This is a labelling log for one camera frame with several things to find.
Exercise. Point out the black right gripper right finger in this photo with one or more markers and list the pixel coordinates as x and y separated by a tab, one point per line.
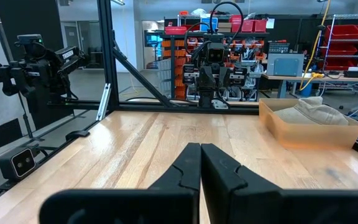
259	205

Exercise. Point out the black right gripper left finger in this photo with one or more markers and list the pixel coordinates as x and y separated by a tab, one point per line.
135	205

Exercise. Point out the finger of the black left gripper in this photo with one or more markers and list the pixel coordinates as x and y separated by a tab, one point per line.
207	79
224	79

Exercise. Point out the black robot arm on tripod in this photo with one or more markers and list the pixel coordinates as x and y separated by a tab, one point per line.
36	71

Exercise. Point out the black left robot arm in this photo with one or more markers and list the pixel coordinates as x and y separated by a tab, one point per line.
207	99

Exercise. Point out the black shelf with orange drawers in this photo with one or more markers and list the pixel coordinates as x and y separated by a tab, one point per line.
179	62

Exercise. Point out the grey electronics box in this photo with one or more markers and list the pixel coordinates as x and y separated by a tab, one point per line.
286	65

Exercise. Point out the orange plastic bin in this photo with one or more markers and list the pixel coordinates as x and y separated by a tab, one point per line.
306	137

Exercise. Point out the wooden work table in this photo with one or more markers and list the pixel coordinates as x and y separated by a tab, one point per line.
337	79

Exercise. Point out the black partition panel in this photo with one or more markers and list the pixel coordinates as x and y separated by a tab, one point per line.
26	18

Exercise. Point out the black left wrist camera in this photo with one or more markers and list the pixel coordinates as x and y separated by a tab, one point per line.
215	54

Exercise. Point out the black frame clamp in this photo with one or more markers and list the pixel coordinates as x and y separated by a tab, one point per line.
77	135

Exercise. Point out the black aluminium table frame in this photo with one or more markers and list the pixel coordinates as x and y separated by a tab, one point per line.
107	62

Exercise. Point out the silver corner bracket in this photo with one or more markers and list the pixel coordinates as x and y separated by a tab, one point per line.
103	102

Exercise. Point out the black table-level camera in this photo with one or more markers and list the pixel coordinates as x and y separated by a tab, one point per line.
20	163

